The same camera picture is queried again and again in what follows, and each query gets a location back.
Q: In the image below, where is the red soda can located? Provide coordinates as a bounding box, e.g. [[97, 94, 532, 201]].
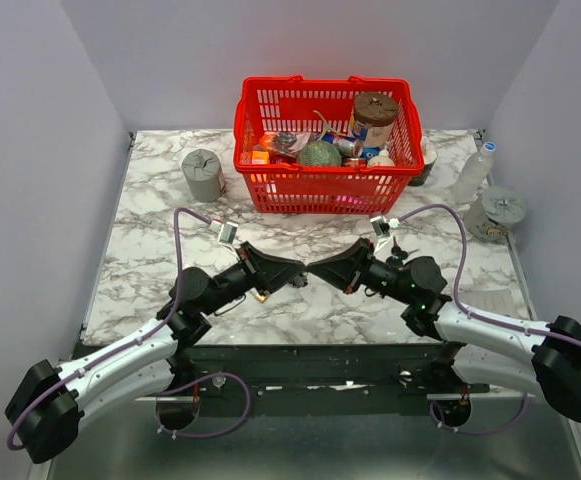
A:
[[342, 158, 367, 168]]

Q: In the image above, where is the black padlock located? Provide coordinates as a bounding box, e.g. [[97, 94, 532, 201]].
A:
[[291, 272, 308, 289]]

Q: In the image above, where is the grey taped can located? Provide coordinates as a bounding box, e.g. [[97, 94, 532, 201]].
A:
[[181, 149, 225, 203], [463, 186, 528, 243]]

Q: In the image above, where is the grey taped can left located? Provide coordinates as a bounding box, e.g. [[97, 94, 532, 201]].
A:
[[181, 149, 225, 203]]

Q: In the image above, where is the grey taped can right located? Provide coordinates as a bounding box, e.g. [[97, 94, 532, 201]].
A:
[[463, 186, 528, 243]]

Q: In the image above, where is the blue white booklet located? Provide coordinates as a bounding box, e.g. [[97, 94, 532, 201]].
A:
[[462, 289, 518, 317]]

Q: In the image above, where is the red blue drink can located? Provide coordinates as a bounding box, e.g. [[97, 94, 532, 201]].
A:
[[322, 133, 364, 158]]

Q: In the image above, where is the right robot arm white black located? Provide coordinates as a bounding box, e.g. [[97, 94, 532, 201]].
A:
[[307, 239, 581, 423]]

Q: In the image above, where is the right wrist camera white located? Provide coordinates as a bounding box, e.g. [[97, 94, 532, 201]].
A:
[[370, 214, 400, 252]]

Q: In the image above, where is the black mounting rail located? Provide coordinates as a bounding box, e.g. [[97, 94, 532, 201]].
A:
[[72, 342, 491, 419]]

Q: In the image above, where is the clear plastic water bottle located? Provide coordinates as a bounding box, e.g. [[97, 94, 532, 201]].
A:
[[451, 142, 496, 204]]

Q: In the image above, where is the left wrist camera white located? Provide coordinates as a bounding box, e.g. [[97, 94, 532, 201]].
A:
[[210, 219, 238, 246]]

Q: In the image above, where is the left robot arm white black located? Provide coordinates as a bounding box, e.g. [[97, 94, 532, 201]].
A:
[[4, 242, 306, 464]]

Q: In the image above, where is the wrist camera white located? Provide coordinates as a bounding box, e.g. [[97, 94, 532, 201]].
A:
[[210, 219, 238, 246], [370, 214, 400, 252]]

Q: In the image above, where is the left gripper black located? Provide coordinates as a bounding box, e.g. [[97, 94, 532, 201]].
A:
[[200, 243, 306, 317]]

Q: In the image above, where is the green melon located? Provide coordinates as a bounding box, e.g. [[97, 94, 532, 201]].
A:
[[297, 140, 342, 167]]

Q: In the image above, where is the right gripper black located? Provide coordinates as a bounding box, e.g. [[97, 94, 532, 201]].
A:
[[307, 237, 415, 305]]

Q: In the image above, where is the brown lid cylindrical canister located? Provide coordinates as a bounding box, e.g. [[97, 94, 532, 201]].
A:
[[350, 92, 399, 148]]

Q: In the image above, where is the crumpled snack packet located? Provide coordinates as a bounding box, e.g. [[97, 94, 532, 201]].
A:
[[259, 131, 317, 158]]

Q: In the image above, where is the orange small box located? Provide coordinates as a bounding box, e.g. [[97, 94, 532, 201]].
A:
[[250, 150, 270, 165]]

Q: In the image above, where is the white pump bottle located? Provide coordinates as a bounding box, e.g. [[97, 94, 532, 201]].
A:
[[367, 149, 395, 168]]

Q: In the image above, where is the red plastic basket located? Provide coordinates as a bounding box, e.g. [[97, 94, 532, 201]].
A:
[[233, 75, 424, 214]]

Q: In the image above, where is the brass padlock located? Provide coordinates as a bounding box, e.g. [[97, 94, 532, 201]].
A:
[[254, 292, 269, 303]]

